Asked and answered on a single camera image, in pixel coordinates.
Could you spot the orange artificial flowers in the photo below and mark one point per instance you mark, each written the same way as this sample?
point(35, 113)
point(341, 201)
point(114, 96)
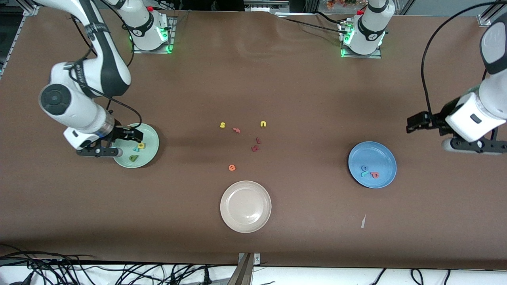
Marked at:
point(340, 3)

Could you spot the green plate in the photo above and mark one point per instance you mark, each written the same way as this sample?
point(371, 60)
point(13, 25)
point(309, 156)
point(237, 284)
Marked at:
point(149, 156)

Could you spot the grey tape scrap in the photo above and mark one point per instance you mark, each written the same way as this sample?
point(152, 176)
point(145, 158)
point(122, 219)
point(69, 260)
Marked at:
point(363, 222)

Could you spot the pink foam letter p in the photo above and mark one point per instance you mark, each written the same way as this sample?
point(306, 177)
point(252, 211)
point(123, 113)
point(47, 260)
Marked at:
point(376, 175)

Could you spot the beige plate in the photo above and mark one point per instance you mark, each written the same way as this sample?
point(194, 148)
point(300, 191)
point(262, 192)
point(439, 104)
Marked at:
point(245, 206)

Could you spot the dark metal mount post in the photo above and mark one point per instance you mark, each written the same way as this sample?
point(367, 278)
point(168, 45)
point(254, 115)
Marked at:
point(243, 273)

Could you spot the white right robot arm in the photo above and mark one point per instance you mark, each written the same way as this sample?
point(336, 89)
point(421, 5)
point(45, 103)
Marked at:
point(67, 103)

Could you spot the aluminium frame profile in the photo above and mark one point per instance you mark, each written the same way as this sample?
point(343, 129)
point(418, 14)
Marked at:
point(485, 19)
point(29, 8)

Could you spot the silver bracket plate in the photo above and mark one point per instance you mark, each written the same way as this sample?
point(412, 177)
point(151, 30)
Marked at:
point(257, 259)

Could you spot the blue plate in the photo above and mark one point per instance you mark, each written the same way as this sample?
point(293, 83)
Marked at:
point(380, 156)

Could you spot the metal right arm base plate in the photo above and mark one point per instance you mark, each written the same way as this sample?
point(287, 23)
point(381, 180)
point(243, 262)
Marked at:
point(171, 35)

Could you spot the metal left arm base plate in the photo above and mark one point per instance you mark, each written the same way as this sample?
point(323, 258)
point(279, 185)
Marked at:
point(376, 56)

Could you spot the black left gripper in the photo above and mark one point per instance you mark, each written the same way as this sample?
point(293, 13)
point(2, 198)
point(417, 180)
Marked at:
point(439, 118)

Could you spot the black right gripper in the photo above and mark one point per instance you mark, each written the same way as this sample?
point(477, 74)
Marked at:
point(120, 132)

